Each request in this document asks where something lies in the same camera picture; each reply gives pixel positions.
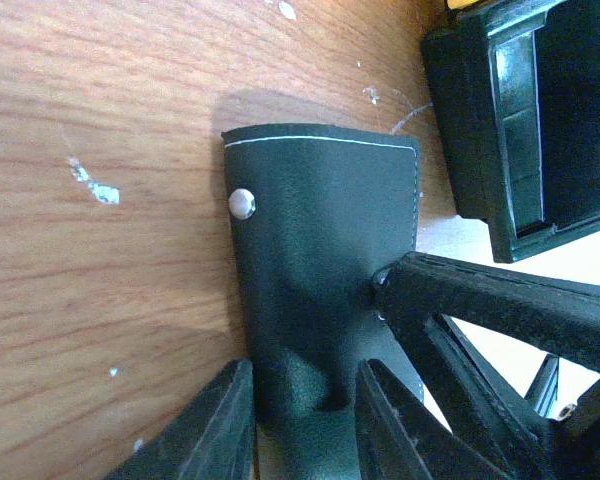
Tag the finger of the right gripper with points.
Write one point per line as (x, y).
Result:
(421, 297)

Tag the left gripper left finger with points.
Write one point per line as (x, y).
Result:
(211, 438)

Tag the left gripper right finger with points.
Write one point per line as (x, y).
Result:
(398, 438)

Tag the black bin with blue cards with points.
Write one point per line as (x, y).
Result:
(515, 87)

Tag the black leather card holder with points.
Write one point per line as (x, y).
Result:
(327, 209)

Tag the yellow plastic bin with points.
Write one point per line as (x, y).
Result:
(460, 4)

